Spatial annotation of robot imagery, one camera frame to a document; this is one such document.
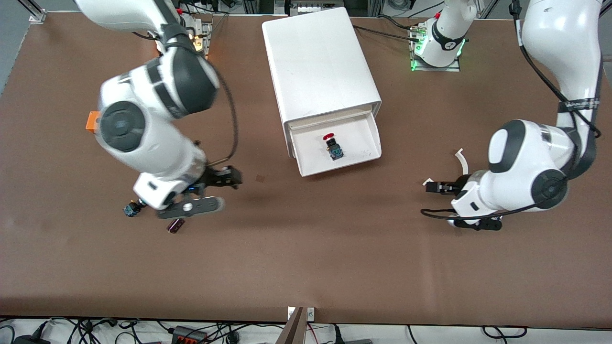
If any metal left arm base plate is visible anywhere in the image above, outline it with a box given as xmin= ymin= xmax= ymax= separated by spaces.
xmin=410 ymin=24 xmax=462 ymax=73

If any brown camera post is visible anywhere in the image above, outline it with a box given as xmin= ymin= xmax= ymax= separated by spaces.
xmin=275 ymin=307 xmax=307 ymax=344

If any white plastic drawer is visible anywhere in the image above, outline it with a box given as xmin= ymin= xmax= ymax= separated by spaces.
xmin=285 ymin=109 xmax=383 ymax=177

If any white curved plastic strip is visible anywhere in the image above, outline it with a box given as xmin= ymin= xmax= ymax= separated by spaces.
xmin=423 ymin=148 xmax=470 ymax=188

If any black cable behind cabinet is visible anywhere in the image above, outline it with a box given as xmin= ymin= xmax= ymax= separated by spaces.
xmin=353 ymin=25 xmax=426 ymax=44
xmin=377 ymin=14 xmax=424 ymax=32

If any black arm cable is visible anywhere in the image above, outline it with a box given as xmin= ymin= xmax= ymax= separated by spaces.
xmin=206 ymin=57 xmax=239 ymax=168
xmin=421 ymin=0 xmax=602 ymax=221

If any red push button switch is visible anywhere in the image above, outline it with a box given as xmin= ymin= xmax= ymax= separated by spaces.
xmin=323 ymin=134 xmax=345 ymax=161

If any white drawer cabinet housing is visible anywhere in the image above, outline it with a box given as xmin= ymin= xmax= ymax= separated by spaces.
xmin=262 ymin=7 xmax=383 ymax=158

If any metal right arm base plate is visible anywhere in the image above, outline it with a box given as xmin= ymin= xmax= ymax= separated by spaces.
xmin=190 ymin=14 xmax=212 ymax=59

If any black looped cable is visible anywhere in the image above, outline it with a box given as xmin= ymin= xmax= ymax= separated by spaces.
xmin=482 ymin=325 xmax=529 ymax=339

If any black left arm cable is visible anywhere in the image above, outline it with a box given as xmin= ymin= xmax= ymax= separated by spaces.
xmin=421 ymin=0 xmax=602 ymax=221

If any black power strip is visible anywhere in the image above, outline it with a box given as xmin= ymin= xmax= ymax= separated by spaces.
xmin=171 ymin=326 xmax=209 ymax=344

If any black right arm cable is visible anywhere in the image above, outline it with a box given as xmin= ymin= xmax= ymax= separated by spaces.
xmin=206 ymin=57 xmax=239 ymax=168

